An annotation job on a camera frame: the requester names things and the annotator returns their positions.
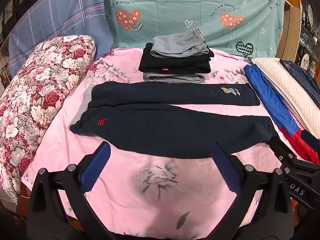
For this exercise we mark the stack of folded clothes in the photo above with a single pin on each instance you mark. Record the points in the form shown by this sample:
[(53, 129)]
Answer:
[(175, 63)]

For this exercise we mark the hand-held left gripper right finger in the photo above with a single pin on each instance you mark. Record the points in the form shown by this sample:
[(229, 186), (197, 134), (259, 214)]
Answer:
[(225, 170)]

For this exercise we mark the navy pants with grey waistband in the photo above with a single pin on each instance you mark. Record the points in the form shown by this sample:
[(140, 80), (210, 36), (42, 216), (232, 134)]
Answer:
[(160, 125)]

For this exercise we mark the red floral pillow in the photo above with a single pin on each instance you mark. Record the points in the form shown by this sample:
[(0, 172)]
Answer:
[(37, 105)]

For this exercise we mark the wooden bed frame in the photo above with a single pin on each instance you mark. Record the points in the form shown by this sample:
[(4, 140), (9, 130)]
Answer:
[(290, 22)]

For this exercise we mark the pink floral bedsheet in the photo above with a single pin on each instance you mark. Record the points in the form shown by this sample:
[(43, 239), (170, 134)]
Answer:
[(140, 180)]

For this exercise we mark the blue plaid cloth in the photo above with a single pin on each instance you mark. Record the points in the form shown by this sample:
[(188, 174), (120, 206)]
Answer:
[(55, 22)]

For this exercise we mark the folded light grey pants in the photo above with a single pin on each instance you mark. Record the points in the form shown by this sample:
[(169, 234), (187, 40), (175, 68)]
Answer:
[(180, 46)]

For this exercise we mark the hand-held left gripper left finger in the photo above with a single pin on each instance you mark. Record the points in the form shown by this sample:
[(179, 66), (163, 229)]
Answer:
[(98, 165)]

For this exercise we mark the blue and red pants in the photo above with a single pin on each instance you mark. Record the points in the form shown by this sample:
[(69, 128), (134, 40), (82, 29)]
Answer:
[(272, 102)]

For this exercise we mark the glass display cabinet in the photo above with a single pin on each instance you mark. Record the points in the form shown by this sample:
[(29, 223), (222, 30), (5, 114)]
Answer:
[(310, 37)]

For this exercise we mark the dark denim jeans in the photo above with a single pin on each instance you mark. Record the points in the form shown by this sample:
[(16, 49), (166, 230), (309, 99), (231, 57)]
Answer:
[(302, 77)]

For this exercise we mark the white quilted cloth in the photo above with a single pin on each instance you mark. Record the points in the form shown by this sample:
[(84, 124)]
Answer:
[(287, 87)]

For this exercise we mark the teal heart-print sheet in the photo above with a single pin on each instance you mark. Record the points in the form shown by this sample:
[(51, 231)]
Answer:
[(195, 12)]

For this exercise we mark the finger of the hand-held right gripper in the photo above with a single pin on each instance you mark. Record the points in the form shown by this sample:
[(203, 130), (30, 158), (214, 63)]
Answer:
[(311, 142), (282, 150)]

